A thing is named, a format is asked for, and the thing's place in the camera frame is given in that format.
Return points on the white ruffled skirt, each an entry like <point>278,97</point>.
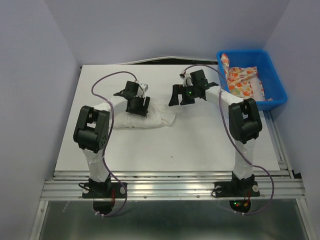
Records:
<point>158,115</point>

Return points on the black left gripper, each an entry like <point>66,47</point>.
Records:
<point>142,110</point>

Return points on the aluminium rail frame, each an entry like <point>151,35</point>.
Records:
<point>174,204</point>

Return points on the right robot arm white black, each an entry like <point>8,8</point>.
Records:
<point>242,127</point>

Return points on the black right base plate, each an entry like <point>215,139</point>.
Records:
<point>228,189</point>

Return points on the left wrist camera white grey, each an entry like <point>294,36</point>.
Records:
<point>142,89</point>

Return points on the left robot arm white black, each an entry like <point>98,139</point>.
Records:
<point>93,130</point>

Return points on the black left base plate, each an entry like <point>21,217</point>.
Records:
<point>116,191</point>

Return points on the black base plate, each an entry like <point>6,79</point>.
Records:
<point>228,189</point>
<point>116,191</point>

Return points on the blue plastic bin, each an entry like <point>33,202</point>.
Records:
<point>267,74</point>

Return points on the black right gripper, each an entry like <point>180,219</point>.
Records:
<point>177,89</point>

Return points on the orange floral patterned skirt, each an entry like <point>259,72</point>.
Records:
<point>243,82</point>

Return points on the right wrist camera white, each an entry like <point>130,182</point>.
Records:
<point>186,79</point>

